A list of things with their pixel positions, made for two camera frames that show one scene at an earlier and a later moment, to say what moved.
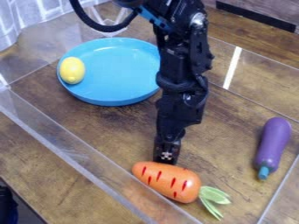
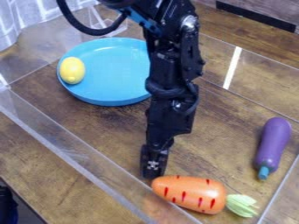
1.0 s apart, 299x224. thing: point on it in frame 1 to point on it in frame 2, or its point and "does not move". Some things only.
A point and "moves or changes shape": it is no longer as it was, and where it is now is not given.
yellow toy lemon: (71, 70) does not move
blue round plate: (121, 72) does not move
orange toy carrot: (179, 185) moves or changes shape
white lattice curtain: (18, 13) does not move
